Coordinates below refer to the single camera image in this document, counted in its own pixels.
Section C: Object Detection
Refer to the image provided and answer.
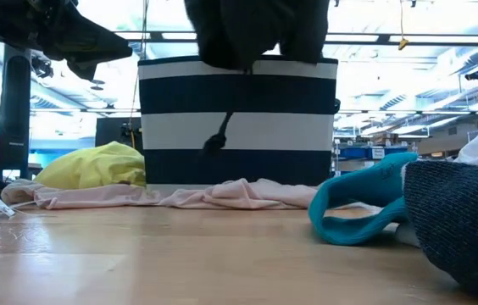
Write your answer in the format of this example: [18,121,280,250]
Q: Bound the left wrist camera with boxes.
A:
[31,0,80,31]

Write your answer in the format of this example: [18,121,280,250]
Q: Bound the yellow garment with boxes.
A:
[34,141,147,191]

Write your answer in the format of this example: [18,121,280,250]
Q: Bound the pale pink garment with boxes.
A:
[33,177,320,211]

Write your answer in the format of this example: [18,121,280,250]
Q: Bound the yellow hanging connector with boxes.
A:
[397,0,409,52]

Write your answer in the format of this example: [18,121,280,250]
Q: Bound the overhead black frame beam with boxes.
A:
[111,31,478,47]

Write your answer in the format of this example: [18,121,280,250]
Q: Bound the black garment with drawstring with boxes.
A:
[183,0,331,157]

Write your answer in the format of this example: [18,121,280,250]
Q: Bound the black monitor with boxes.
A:
[94,116,143,153]

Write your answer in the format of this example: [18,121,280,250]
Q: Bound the navy and white striped sock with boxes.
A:
[399,160,478,302]

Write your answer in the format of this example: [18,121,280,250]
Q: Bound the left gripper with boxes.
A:
[0,0,133,81]

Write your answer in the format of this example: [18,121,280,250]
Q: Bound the navy white striped fabric basket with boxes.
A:
[137,54,341,197]

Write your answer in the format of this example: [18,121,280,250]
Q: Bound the black pillar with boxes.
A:
[0,44,32,181]

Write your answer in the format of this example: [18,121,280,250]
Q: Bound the teal sock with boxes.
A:
[308,152,419,247]

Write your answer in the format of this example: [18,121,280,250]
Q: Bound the blue storage bin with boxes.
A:
[336,146,409,161]

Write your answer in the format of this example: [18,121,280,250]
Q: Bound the beige garment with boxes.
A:
[0,177,49,205]

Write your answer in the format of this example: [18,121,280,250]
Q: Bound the thin hanging cable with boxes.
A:
[128,0,151,128]

